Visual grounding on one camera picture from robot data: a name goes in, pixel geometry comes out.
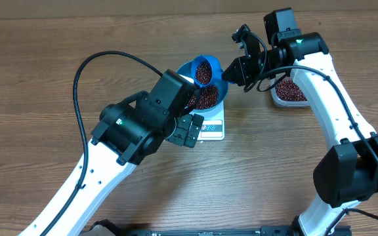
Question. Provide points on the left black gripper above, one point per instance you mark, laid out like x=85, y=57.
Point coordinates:
x=181, y=137

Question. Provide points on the white digital kitchen scale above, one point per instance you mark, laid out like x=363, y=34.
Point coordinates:
x=213, y=127

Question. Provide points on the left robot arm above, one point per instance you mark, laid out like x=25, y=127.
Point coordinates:
x=126, y=133

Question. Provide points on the blue metal bowl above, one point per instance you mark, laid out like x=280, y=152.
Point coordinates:
x=222, y=87

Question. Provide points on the clear plastic container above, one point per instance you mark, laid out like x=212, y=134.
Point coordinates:
x=286, y=94

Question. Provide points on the blue plastic measuring scoop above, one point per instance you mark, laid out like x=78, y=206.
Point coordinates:
x=215, y=66

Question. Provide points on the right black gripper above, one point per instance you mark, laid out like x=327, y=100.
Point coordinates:
x=242, y=67

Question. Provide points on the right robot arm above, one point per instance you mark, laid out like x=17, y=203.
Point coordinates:
x=348, y=173

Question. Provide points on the red beans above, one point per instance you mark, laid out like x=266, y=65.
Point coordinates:
x=208, y=94

